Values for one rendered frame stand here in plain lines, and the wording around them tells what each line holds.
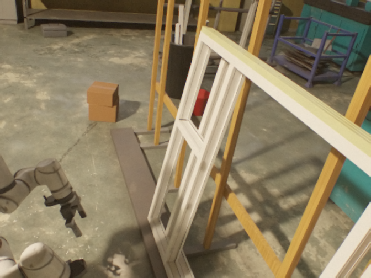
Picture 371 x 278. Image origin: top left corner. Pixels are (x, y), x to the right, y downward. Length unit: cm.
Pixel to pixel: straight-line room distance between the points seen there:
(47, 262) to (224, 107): 108
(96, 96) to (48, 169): 249
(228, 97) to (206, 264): 130
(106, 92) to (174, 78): 113
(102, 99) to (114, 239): 179
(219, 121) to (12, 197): 101
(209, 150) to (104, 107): 228
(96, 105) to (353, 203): 276
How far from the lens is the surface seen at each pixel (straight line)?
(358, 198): 320
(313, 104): 122
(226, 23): 907
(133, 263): 248
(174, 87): 467
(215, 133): 178
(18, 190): 147
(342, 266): 125
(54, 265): 117
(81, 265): 125
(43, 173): 147
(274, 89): 138
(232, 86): 169
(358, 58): 777
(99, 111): 396
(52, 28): 712
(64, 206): 155
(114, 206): 286
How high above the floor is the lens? 195
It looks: 31 degrees down
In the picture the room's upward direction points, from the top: 8 degrees clockwise
